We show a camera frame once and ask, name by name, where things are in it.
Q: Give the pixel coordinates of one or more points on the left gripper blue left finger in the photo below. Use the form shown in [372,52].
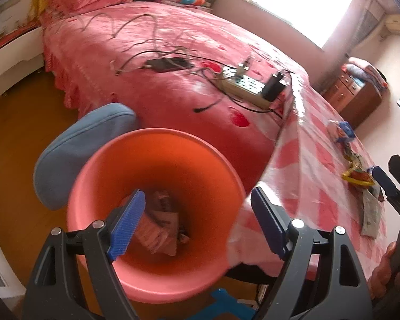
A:
[55,290]

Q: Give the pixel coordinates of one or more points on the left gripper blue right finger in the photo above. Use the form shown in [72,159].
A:
[321,277]

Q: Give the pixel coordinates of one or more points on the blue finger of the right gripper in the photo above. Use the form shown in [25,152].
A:
[390,189]

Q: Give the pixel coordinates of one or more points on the grey plastic mailer bag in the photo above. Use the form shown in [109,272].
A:
[372,211]

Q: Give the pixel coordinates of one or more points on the yellow orange chip bag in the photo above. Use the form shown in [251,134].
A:
[357,176]

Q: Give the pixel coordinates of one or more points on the blue white snack box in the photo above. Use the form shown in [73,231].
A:
[340,131]

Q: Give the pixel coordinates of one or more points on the grey milk carton box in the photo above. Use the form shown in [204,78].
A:
[161,229]

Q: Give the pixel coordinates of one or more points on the orange plastic trash bin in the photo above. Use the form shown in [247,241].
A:
[202,188]

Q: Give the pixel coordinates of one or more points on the person's right hand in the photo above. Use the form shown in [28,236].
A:
[381,275]

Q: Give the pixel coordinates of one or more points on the pink checkered plastic tablecloth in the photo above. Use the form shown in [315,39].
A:
[302,166]

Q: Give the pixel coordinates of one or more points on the brown wooden cabinet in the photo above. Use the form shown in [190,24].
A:
[354,99]

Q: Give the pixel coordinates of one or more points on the folded quilts on cabinet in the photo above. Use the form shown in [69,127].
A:
[362,69]

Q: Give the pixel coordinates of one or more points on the beige air conditioner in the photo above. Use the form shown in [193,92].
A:
[391,26]

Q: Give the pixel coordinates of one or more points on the black power adapter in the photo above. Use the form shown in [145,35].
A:
[274,86]

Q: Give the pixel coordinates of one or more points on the beige power strip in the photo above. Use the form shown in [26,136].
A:
[245,87]

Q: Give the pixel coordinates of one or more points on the bright window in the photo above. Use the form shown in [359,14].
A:
[315,19]

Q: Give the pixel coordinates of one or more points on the pink heart bedspread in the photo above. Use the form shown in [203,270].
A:
[98,57]

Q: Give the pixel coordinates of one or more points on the black phone on bed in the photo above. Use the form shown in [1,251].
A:
[164,65]

